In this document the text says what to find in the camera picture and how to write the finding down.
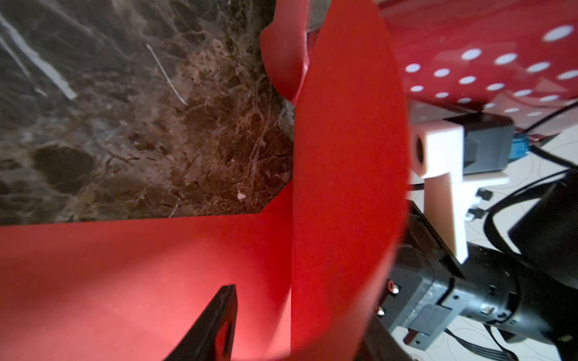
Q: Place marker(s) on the red paper sheet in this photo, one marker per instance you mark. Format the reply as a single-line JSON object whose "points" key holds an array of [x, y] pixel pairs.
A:
{"points": [[130, 290], [351, 167]]}

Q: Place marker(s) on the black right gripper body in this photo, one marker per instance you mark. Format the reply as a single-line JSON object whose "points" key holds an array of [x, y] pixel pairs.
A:
{"points": [[428, 288]]}

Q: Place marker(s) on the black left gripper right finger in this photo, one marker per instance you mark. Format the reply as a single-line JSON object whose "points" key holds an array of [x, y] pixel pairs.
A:
{"points": [[378, 345]]}

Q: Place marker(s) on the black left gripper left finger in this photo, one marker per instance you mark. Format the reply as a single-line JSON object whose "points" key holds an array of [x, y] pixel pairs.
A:
{"points": [[212, 335]]}

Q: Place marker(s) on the red polka dot toaster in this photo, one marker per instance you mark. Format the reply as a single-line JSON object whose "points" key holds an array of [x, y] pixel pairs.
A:
{"points": [[502, 54]]}

